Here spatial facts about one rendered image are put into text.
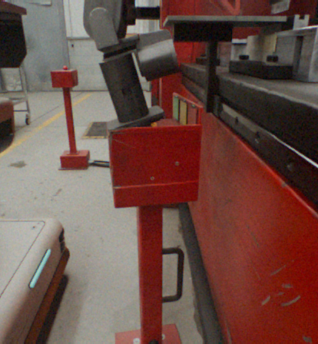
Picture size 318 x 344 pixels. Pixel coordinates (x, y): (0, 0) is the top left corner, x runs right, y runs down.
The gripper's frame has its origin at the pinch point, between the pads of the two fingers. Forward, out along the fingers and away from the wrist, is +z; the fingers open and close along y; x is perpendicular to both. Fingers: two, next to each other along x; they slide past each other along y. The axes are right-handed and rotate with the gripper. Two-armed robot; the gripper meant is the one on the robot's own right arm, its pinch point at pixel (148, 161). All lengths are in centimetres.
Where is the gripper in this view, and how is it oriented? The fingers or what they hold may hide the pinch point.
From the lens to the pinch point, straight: 56.7
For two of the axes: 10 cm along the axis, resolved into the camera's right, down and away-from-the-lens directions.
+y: 9.4, -3.3, 0.7
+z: 2.7, 8.6, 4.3
